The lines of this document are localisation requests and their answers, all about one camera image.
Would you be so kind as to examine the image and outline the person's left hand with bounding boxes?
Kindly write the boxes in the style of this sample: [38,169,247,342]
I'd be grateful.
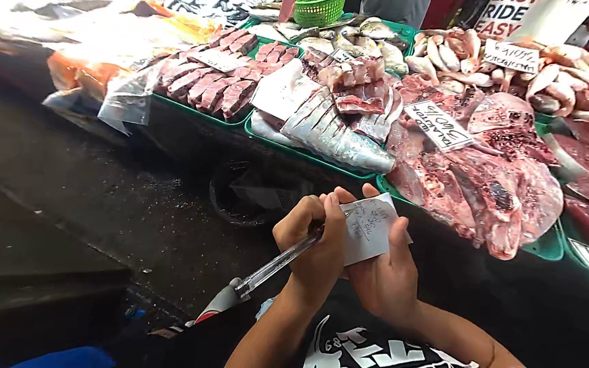
[272,192,347,308]

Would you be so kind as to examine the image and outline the person's right hand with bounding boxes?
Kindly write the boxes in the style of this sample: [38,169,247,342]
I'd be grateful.
[333,183,419,328]

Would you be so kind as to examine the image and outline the white note paper with handwriting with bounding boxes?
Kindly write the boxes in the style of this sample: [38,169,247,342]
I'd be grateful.
[339,193,414,267]

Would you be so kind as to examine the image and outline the clear ballpoint pen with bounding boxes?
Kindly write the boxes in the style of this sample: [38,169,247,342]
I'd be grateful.
[234,225,325,300]

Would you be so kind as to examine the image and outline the person's left forearm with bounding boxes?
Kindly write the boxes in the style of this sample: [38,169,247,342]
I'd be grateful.
[224,278,328,368]

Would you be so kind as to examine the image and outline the person's right forearm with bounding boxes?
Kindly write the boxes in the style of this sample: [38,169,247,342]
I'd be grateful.
[389,301,526,368]

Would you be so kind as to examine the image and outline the large silver sliced fish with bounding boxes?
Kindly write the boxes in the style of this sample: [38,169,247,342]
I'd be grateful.
[250,84,396,175]

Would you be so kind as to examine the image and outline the dark round basin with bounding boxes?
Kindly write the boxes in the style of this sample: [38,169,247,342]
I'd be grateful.
[209,159,316,227]

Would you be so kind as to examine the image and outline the pile of pink fish heads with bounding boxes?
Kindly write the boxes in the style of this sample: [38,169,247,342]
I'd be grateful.
[386,74,564,261]

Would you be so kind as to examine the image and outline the person's body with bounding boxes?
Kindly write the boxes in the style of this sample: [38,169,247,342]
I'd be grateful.
[254,281,479,368]

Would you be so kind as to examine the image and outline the grey, white and red object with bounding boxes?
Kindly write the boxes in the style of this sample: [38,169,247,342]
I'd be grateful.
[186,277,246,327]

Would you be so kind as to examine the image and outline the pile of pink fish chunks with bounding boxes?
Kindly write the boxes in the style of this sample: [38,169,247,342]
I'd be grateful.
[302,48,404,144]

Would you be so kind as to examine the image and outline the blank white card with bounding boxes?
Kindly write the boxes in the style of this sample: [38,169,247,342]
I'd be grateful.
[251,58,306,122]

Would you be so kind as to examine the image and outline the pile of silver round fish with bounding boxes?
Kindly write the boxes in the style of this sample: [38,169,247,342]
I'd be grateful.
[247,7,410,77]

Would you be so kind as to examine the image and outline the pile of dark red fish slices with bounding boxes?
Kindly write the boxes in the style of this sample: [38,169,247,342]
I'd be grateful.
[155,28,300,121]

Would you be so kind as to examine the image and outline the green plastic basket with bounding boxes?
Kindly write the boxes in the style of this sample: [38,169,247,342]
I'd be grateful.
[293,0,345,28]

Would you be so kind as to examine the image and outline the clear plastic bag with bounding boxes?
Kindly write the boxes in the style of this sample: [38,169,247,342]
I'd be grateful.
[97,60,165,137]

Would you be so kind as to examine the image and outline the pile of small pinkish fish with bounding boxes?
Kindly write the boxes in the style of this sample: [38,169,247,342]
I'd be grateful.
[405,28,589,130]

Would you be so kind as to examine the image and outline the white bag with red-black lettering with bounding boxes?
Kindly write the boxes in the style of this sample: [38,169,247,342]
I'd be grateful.
[471,0,589,48]

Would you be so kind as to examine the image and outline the pile of small dark fish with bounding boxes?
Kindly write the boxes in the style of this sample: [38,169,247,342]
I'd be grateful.
[164,0,280,27]

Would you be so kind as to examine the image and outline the pile of orange fish pieces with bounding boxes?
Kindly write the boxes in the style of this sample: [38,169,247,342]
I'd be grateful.
[0,0,223,110]

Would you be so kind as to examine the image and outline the blue object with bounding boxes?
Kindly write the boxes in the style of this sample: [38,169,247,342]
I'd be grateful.
[9,346,117,368]

